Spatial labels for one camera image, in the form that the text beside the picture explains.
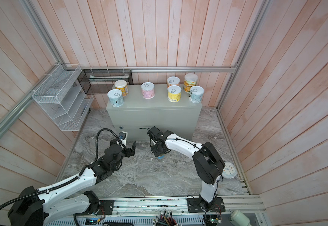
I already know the grey metal cabinet box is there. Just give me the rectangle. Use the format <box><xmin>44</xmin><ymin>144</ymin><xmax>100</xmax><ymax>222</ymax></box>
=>
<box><xmin>106</xmin><ymin>84</ymin><xmax>202</xmax><ymax>141</ymax></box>

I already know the yellow label can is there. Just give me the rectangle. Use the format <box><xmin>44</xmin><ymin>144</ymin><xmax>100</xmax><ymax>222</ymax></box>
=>
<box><xmin>114</xmin><ymin>80</ymin><xmax>129</xmax><ymax>97</ymax></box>

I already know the white lid can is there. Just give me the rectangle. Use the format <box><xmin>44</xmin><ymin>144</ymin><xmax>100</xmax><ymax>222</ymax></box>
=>
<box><xmin>167</xmin><ymin>76</ymin><xmax>180</xmax><ymax>87</ymax></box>
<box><xmin>141</xmin><ymin>82</ymin><xmax>155</xmax><ymax>99</ymax></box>
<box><xmin>167</xmin><ymin>85</ymin><xmax>182</xmax><ymax>103</ymax></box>
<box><xmin>107</xmin><ymin>89</ymin><xmax>124</xmax><ymax>107</ymax></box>
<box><xmin>189</xmin><ymin>86</ymin><xmax>205</xmax><ymax>103</ymax></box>

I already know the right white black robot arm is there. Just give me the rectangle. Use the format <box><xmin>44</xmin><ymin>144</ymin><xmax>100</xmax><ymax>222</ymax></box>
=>
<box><xmin>147</xmin><ymin>127</ymin><xmax>225</xmax><ymax>205</ymax></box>

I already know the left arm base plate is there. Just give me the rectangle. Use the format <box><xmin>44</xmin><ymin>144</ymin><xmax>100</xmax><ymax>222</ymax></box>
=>
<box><xmin>85</xmin><ymin>200</ymin><xmax>115</xmax><ymax>216</ymax></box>

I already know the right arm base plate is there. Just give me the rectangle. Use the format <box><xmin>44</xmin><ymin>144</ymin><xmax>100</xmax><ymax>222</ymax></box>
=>
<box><xmin>186</xmin><ymin>195</ymin><xmax>225</xmax><ymax>213</ymax></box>

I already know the black mesh basket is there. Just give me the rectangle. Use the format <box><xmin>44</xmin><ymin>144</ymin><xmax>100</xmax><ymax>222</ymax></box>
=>
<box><xmin>77</xmin><ymin>69</ymin><xmax>133</xmax><ymax>95</ymax></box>

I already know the white wire mesh shelf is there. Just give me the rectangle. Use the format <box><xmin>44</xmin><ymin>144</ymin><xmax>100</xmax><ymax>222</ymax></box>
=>
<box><xmin>32</xmin><ymin>64</ymin><xmax>93</xmax><ymax>131</ymax></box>

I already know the white cylinder object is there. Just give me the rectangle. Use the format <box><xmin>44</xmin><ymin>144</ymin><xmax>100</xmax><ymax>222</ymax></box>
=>
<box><xmin>229</xmin><ymin>210</ymin><xmax>252</xmax><ymax>226</ymax></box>

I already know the orange green label can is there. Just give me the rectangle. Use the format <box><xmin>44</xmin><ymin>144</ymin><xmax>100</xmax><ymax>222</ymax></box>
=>
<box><xmin>184</xmin><ymin>73</ymin><xmax>198</xmax><ymax>93</ymax></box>

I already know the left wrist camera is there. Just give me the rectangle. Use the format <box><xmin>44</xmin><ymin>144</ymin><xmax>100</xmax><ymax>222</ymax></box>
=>
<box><xmin>118</xmin><ymin>131</ymin><xmax>128</xmax><ymax>146</ymax></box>

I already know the bundle of coloured wires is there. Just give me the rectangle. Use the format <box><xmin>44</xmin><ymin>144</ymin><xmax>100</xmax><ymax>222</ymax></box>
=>
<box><xmin>152</xmin><ymin>210</ymin><xmax>179</xmax><ymax>226</ymax></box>

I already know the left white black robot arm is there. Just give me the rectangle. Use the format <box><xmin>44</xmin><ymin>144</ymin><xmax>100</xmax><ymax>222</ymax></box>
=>
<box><xmin>8</xmin><ymin>144</ymin><xmax>136</xmax><ymax>226</ymax></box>

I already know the black corrugated cable hose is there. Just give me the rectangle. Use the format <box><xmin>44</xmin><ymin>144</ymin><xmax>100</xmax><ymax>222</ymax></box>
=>
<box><xmin>0</xmin><ymin>128</ymin><xmax>125</xmax><ymax>226</ymax></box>

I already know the white round clock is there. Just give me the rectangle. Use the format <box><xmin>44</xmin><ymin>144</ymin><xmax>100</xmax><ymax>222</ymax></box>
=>
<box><xmin>221</xmin><ymin>161</ymin><xmax>238</xmax><ymax>179</ymax></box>

